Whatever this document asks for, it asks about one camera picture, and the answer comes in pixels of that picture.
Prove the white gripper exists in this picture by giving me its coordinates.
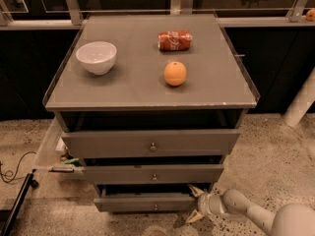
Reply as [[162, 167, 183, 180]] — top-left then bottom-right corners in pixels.
[[186, 184, 224, 223]]

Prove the grey bottom drawer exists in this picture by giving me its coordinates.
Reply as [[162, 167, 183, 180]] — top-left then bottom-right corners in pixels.
[[94, 184, 209, 212]]

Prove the grey drawer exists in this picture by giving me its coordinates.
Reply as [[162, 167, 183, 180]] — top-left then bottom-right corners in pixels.
[[94, 184, 209, 212], [83, 164, 223, 185], [61, 129, 239, 158]]

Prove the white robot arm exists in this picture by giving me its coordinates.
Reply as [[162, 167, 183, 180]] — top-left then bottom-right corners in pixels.
[[186, 185, 315, 236]]

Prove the grey middle drawer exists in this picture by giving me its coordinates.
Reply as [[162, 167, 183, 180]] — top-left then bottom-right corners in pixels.
[[83, 164, 223, 185]]

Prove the grey top drawer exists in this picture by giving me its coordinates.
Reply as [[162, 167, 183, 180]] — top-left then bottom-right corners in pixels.
[[61, 129, 239, 158]]

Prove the grey drawer cabinet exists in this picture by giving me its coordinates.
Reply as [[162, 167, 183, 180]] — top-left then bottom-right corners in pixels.
[[41, 13, 261, 195]]

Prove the clear plastic side bin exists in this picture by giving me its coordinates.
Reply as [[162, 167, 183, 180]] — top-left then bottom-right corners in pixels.
[[32, 119, 85, 181]]

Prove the red soda can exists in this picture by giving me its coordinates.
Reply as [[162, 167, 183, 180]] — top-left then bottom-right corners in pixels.
[[157, 30, 192, 51]]

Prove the black stand leg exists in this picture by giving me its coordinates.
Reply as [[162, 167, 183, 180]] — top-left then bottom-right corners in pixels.
[[0, 169, 38, 236]]

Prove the white ceramic bowl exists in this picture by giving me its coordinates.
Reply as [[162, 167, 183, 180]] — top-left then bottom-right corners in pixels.
[[76, 41, 117, 75]]

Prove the metal window railing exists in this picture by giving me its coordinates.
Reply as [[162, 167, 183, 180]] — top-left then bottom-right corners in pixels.
[[1, 0, 314, 29]]

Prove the orange fruit on ledge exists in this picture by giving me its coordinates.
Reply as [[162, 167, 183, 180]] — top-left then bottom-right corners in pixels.
[[306, 9, 315, 22]]

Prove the white pillar post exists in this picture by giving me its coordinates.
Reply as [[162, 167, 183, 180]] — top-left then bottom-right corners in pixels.
[[283, 68, 315, 127]]

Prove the black floor cable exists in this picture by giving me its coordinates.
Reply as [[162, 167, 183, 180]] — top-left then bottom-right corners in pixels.
[[0, 150, 37, 184]]

